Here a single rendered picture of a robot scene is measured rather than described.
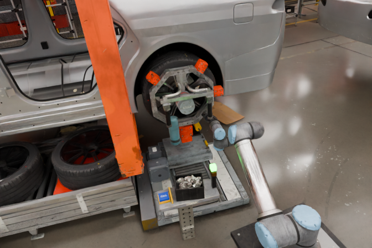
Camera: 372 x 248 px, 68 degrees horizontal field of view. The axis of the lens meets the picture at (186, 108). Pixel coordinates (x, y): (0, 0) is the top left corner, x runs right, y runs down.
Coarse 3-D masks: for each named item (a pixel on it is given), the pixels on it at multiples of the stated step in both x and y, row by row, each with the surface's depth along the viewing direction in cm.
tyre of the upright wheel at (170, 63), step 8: (160, 56) 238; (168, 56) 231; (176, 56) 228; (184, 56) 230; (192, 56) 235; (152, 64) 236; (160, 64) 226; (168, 64) 224; (176, 64) 225; (184, 64) 227; (192, 64) 229; (144, 72) 242; (160, 72) 225; (208, 72) 236; (144, 80) 233; (144, 88) 230; (144, 96) 233; (144, 104) 237; (152, 112) 242; (160, 120) 248
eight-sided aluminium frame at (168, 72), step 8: (168, 72) 218; (176, 72) 220; (184, 72) 221; (192, 72) 222; (160, 80) 220; (208, 80) 231; (152, 88) 226; (152, 96) 225; (152, 104) 229; (160, 112) 241; (200, 112) 246; (184, 120) 249; (192, 120) 246
